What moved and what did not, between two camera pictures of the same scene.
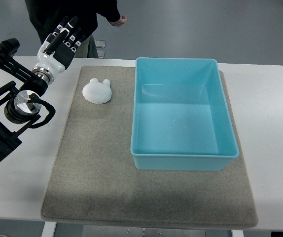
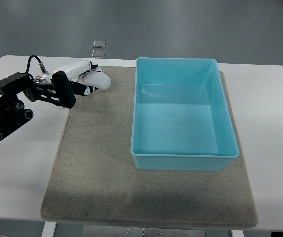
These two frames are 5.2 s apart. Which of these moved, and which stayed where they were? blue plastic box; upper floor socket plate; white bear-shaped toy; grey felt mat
Moved: white bear-shaped toy
Stayed: blue plastic box; grey felt mat; upper floor socket plate
